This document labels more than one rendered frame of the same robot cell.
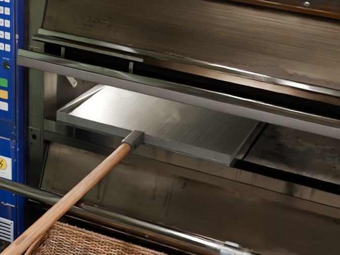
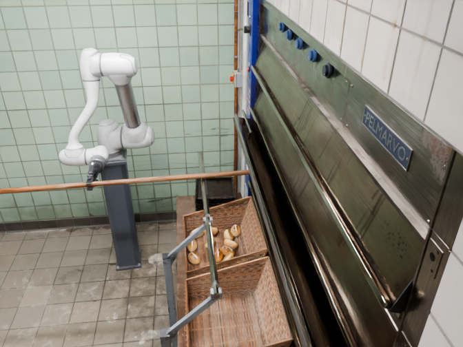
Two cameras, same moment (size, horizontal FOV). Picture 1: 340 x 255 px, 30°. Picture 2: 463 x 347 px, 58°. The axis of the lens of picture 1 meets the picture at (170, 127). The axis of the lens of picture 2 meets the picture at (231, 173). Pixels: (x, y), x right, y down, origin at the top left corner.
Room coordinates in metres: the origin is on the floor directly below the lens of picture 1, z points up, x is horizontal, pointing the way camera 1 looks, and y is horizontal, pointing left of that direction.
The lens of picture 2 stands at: (0.56, -1.71, 2.42)
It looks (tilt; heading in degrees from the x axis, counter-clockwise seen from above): 31 degrees down; 64
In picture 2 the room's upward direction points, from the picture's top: straight up
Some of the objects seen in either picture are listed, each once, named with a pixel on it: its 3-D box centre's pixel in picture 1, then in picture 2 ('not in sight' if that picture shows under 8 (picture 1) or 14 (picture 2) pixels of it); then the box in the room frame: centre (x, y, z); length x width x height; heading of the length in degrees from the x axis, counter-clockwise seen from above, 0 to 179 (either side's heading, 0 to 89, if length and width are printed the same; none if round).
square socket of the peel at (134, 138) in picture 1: (132, 141); not in sight; (1.62, 0.10, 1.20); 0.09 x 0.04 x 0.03; 161
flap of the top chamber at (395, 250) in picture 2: not in sight; (300, 112); (1.46, -0.47, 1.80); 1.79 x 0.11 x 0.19; 71
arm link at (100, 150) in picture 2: not in sight; (98, 155); (0.82, 0.74, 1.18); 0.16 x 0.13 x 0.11; 70
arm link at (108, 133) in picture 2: not in sight; (109, 135); (0.95, 1.04, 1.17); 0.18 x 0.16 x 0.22; 154
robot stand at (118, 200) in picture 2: not in sight; (120, 213); (0.94, 1.05, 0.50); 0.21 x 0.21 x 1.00; 75
